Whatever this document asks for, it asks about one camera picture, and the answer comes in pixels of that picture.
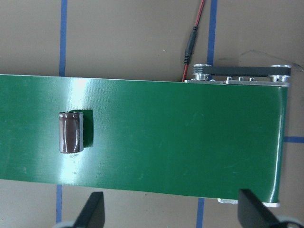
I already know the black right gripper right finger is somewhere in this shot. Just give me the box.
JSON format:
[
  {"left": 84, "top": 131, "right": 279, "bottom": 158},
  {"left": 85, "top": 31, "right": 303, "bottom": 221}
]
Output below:
[{"left": 237, "top": 189, "right": 279, "bottom": 228}]

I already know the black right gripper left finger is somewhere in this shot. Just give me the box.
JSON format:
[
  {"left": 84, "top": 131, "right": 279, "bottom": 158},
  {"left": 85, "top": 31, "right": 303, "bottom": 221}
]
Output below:
[{"left": 72, "top": 191, "right": 105, "bottom": 228}]

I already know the dark brown capacitor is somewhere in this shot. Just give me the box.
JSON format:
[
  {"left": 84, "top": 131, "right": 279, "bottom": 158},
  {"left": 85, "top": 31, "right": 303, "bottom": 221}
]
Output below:
[{"left": 58, "top": 112, "right": 84, "bottom": 153}]

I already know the green conveyor belt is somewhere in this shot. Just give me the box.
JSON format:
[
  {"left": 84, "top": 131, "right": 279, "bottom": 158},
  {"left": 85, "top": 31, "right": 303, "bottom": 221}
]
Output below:
[{"left": 0, "top": 64, "right": 291, "bottom": 207}]

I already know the red black wire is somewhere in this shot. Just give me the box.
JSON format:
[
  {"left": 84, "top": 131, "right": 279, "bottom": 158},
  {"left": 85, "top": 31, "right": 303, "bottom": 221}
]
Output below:
[{"left": 181, "top": 0, "right": 206, "bottom": 83}]

